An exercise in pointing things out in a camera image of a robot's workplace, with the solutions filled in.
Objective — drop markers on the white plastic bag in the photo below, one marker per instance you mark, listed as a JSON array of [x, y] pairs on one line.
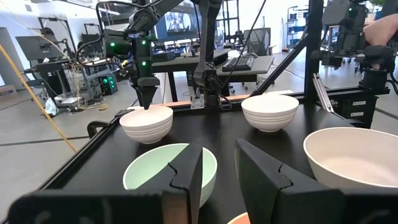
[[51, 107]]

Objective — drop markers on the black table clamp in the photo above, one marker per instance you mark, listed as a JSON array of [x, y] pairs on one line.
[[94, 127]]

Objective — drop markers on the computer case with green lights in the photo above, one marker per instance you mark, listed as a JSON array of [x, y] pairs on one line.
[[109, 84]]

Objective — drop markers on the blue storage shelf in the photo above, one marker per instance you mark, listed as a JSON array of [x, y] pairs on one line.
[[295, 28]]

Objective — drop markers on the large cream smooth bowl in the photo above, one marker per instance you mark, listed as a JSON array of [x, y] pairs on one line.
[[354, 158]]

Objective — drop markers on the yellow pole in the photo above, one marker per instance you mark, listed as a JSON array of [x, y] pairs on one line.
[[34, 96]]

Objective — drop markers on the grey desk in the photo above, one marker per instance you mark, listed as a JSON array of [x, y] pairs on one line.
[[264, 63]]

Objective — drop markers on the silver aluminium extrusion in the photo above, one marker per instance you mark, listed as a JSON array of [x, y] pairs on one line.
[[323, 93]]

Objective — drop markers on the computer monitor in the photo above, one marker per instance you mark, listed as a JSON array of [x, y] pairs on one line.
[[177, 23]]

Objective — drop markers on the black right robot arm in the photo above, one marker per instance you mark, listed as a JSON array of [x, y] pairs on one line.
[[206, 37]]

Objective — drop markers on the cardboard box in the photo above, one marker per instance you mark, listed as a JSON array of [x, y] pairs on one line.
[[7, 90]]

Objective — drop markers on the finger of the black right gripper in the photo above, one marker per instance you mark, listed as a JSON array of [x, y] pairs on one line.
[[151, 93], [141, 93]]

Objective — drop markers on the black equipment cart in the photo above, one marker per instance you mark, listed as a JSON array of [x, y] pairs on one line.
[[49, 62]]

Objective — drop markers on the person's forearm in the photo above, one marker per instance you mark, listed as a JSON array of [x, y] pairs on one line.
[[381, 29]]

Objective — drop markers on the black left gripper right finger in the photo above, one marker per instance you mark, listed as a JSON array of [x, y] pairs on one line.
[[264, 193]]

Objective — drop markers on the white ribbed bowl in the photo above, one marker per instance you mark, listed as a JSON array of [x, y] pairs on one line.
[[270, 113], [146, 126]]

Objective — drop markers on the mint green ribbed bowl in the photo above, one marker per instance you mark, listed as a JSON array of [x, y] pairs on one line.
[[149, 168]]

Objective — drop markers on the orange bowl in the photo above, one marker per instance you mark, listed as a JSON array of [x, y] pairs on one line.
[[241, 219]]

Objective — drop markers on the black keyboard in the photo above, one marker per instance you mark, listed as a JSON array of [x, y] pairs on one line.
[[237, 63]]

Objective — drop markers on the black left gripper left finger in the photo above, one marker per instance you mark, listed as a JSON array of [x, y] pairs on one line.
[[183, 186]]

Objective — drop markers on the black mesh office chair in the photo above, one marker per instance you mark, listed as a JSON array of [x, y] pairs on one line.
[[257, 40]]

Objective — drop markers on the black frame post with brace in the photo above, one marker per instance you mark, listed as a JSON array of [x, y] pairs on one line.
[[314, 46]]

